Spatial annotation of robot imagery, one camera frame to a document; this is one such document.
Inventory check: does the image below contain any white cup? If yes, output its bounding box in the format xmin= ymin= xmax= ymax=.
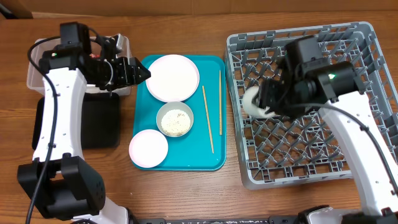
xmin=242 ymin=86 xmax=277 ymax=119

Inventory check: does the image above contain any grey bowl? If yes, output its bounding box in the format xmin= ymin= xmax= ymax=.
xmin=156 ymin=102 xmax=194 ymax=138

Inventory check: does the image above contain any white rice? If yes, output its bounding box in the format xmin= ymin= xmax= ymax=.
xmin=160 ymin=110 xmax=191 ymax=137

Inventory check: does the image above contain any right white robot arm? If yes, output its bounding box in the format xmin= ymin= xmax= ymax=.
xmin=257 ymin=35 xmax=397 ymax=223

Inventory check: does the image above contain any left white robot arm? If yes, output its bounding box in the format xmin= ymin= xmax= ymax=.
xmin=17 ymin=22 xmax=150 ymax=223

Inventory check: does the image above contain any large white plate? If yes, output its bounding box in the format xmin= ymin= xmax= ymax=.
xmin=146 ymin=54 xmax=200 ymax=103

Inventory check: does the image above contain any black tray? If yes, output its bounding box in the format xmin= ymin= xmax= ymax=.
xmin=32 ymin=92 xmax=121 ymax=152

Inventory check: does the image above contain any grey dish rack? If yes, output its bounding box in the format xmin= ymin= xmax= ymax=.
xmin=224 ymin=22 xmax=397 ymax=190

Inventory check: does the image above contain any right wooden chopstick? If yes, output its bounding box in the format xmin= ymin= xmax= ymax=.
xmin=218 ymin=70 xmax=223 ymax=136

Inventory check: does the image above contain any wooden chopstick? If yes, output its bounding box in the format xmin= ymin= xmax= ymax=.
xmin=218 ymin=70 xmax=223 ymax=136
xmin=201 ymin=85 xmax=214 ymax=154

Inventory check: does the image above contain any small pink plate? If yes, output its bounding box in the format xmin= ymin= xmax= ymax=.
xmin=129 ymin=129 xmax=169 ymax=169

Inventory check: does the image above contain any left wooden chopstick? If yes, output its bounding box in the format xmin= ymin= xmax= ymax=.
xmin=201 ymin=85 xmax=214 ymax=154

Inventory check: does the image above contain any teal serving tray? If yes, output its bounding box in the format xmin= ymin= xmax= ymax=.
xmin=132 ymin=54 xmax=227 ymax=172

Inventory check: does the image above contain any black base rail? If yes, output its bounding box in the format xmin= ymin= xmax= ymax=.
xmin=79 ymin=206 xmax=355 ymax=224

